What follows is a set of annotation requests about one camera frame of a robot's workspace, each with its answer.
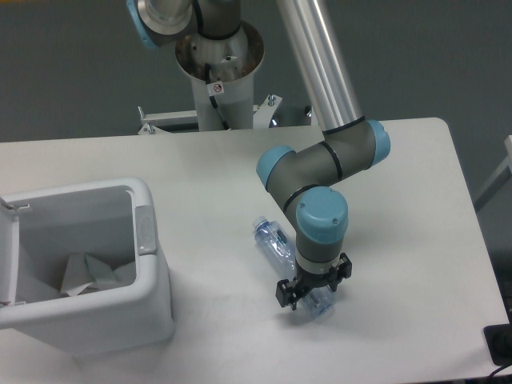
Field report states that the clear plastic water bottle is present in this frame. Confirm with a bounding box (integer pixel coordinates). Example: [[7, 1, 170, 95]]
[[253, 216, 334, 318]]

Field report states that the black device at table edge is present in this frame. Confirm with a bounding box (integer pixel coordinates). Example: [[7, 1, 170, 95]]
[[483, 324, 511, 366]]

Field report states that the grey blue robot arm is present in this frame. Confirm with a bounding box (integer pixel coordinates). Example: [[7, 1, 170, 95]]
[[126, 1, 390, 307]]

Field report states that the white open trash can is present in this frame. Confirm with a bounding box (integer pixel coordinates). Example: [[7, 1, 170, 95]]
[[1, 178, 175, 356]]

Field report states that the white frame at right edge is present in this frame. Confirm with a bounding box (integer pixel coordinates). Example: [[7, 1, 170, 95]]
[[473, 135, 511, 212]]

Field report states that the white plastic wrapper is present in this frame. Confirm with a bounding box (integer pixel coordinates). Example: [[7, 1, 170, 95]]
[[60, 253, 137, 297]]

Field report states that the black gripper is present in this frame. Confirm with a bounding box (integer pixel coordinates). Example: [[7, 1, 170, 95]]
[[275, 253, 352, 310]]

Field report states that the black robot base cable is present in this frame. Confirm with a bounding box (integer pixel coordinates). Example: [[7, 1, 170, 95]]
[[204, 62, 232, 131]]

